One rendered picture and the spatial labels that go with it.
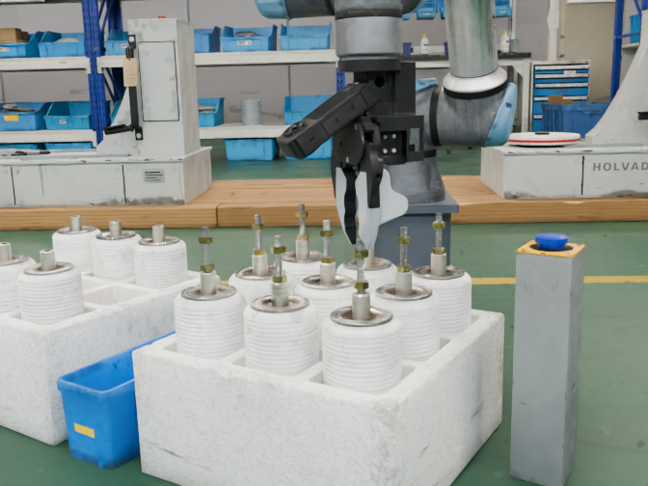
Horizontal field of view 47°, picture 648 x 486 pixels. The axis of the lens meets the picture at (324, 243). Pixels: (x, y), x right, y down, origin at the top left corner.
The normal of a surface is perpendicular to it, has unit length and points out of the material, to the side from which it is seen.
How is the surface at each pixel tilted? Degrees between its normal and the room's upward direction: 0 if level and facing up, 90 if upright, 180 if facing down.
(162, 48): 90
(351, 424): 90
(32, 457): 0
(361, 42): 90
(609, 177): 90
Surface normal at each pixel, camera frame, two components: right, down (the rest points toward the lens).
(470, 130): -0.33, 0.65
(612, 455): -0.03, -0.98
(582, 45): -0.05, 0.21
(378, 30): 0.20, 0.19
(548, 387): -0.52, 0.18
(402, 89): 0.45, 0.18
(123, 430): 0.84, 0.13
